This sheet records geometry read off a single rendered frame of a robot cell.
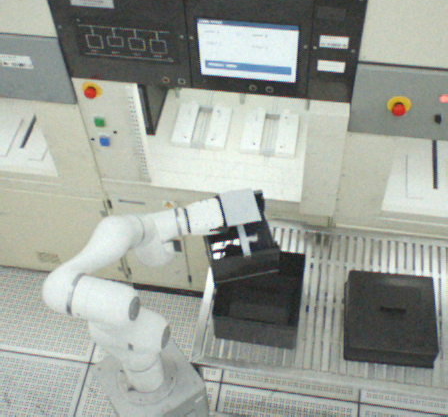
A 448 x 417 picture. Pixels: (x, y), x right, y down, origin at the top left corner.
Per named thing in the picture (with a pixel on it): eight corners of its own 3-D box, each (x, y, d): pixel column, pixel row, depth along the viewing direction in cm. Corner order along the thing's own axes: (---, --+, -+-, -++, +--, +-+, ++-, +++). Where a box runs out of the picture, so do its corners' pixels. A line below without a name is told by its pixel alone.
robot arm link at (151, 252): (151, 273, 173) (181, 261, 203) (140, 211, 174) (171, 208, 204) (118, 279, 175) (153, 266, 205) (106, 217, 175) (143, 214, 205)
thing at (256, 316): (227, 267, 248) (225, 242, 234) (304, 278, 244) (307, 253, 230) (213, 338, 232) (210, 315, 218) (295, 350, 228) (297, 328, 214)
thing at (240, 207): (202, 237, 233) (196, 180, 207) (260, 226, 235) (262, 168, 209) (216, 300, 218) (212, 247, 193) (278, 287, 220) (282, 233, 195)
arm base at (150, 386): (137, 416, 217) (128, 396, 202) (107, 370, 226) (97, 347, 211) (187, 382, 223) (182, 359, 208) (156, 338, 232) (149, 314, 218)
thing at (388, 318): (343, 360, 225) (347, 344, 215) (344, 281, 243) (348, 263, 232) (434, 369, 223) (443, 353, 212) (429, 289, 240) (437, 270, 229)
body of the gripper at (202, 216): (181, 214, 207) (218, 207, 208) (187, 242, 201) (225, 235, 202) (179, 200, 201) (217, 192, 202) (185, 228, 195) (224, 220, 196)
